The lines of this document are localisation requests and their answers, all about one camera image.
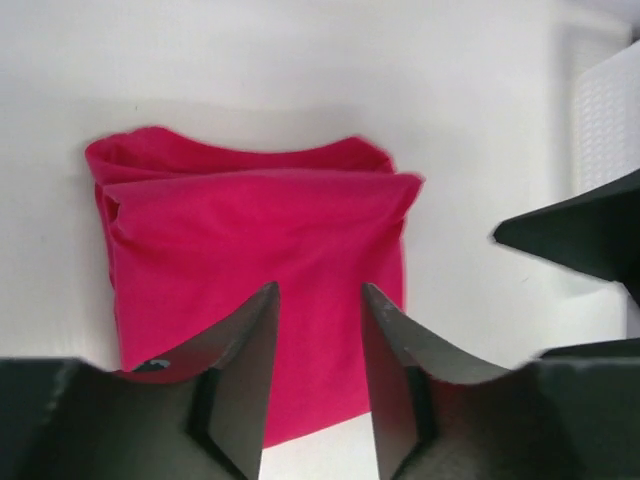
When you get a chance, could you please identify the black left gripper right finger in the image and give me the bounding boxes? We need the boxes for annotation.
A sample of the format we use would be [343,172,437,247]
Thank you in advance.
[362,284,639,479]

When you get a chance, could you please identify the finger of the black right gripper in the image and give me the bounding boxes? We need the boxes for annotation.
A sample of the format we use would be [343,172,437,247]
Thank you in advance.
[493,171,639,301]

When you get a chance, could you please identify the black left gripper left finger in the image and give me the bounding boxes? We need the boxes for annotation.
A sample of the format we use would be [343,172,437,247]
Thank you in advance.
[1,283,279,479]

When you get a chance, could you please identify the white plastic laundry basket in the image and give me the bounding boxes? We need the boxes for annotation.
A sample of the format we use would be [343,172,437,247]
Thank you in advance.
[570,41,639,196]

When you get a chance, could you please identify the pink t shirt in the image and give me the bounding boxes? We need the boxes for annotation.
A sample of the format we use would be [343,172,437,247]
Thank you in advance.
[85,127,424,446]

